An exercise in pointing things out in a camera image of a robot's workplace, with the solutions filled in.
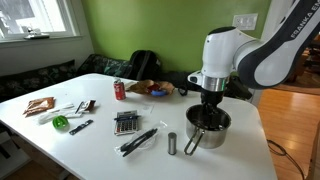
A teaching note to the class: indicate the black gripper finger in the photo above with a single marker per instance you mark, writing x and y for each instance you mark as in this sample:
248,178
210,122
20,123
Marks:
218,117
208,116

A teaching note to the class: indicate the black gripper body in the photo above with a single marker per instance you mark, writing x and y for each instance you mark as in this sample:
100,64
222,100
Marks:
211,98

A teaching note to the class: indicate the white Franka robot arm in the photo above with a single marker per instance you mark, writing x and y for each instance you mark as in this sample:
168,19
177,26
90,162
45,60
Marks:
266,56

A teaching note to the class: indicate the silver metal cylinder shaker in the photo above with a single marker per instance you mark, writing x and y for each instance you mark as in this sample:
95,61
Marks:
172,143

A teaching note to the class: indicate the clear plastic bag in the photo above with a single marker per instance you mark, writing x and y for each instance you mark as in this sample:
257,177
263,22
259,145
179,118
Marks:
146,141

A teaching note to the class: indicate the black backpack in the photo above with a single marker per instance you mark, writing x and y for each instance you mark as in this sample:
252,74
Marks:
144,65

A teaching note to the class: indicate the blue pen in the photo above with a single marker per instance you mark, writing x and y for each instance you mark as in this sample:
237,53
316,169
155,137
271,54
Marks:
126,117

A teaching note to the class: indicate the grey desk calculator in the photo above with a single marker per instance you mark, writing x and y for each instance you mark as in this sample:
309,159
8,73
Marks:
126,126

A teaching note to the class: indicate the red soda can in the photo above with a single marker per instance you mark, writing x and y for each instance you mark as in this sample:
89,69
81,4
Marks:
119,90

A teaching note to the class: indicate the brown leather sofa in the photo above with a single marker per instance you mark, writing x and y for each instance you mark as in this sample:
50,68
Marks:
306,75

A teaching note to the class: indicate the green patterned dark cushion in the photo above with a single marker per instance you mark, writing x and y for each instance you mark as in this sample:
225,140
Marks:
103,66

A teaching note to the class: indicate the small brown white packet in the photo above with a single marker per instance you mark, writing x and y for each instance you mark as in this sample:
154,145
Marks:
87,105

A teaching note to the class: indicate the black flat strip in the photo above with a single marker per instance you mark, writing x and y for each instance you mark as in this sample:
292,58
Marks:
81,127

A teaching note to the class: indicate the green round plastic toy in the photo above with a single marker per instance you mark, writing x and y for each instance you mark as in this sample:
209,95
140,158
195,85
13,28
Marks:
60,121

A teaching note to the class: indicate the white wrapped utensil packet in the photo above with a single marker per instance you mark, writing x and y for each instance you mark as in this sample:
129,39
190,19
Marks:
55,115

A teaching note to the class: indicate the brown snack packet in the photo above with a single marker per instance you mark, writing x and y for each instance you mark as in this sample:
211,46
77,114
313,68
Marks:
39,105

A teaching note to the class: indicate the dark floral bench cushion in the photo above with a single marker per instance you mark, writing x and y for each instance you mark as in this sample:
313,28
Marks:
36,78

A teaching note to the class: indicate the small white windowsill device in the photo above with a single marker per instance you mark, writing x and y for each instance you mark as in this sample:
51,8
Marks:
36,34

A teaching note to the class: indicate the white framed window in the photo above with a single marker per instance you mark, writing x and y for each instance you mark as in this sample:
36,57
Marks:
36,15

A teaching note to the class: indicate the white stool under table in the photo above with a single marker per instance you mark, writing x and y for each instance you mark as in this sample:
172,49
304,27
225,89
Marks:
11,160

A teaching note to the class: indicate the white light switch plate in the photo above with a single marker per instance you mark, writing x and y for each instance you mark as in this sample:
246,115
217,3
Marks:
248,20

